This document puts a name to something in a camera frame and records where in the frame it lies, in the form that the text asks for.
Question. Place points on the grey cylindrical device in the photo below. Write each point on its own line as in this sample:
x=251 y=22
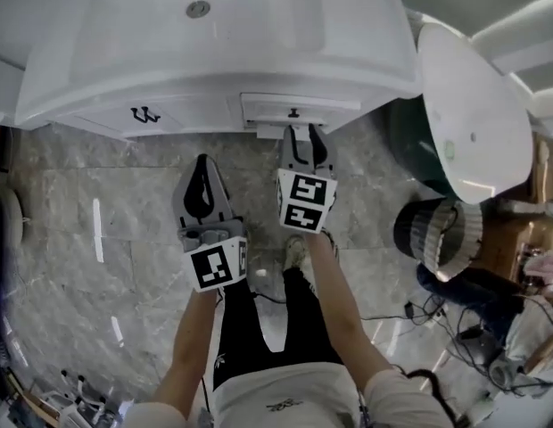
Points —
x=504 y=371

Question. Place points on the black power adapter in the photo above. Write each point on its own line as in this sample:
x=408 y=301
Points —
x=409 y=310

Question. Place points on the person's white T-shirt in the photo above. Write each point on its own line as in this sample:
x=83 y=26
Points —
x=285 y=399

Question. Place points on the person's right forearm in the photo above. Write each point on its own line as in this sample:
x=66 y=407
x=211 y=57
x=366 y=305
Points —
x=343 y=310

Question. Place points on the striped pleated bin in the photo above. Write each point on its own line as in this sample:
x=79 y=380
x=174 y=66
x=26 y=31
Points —
x=428 y=234

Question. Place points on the small green block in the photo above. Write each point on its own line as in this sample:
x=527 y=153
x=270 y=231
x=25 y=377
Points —
x=449 y=149

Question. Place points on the chrome sink drain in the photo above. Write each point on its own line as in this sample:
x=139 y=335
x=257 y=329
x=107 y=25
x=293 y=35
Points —
x=197 y=9

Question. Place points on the white chair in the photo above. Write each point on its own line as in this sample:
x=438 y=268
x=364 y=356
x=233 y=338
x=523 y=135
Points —
x=80 y=401

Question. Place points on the white freestanding bathtub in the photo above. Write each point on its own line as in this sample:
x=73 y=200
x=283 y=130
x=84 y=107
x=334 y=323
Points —
x=477 y=114

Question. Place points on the person's black trousers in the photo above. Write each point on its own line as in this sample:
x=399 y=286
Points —
x=241 y=328

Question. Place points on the person's left forearm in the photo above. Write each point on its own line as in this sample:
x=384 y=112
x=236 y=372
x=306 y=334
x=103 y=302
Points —
x=192 y=341

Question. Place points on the beige round basin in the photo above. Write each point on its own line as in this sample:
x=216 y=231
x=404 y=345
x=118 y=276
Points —
x=9 y=219

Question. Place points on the person's beige sneaker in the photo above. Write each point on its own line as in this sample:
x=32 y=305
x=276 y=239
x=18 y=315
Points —
x=296 y=249

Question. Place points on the white knobbed drawer front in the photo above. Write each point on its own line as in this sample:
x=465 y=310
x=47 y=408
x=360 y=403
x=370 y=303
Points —
x=299 y=105

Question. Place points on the white vanity cabinet with sink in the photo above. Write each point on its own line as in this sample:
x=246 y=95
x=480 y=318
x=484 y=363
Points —
x=147 y=51

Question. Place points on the cardboard box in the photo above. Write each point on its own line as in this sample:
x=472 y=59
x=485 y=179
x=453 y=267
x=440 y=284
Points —
x=546 y=163
x=504 y=245

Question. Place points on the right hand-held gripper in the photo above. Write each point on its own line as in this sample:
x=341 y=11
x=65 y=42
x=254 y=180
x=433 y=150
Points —
x=307 y=194

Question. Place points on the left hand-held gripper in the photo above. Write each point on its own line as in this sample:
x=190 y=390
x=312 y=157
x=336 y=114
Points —
x=214 y=270

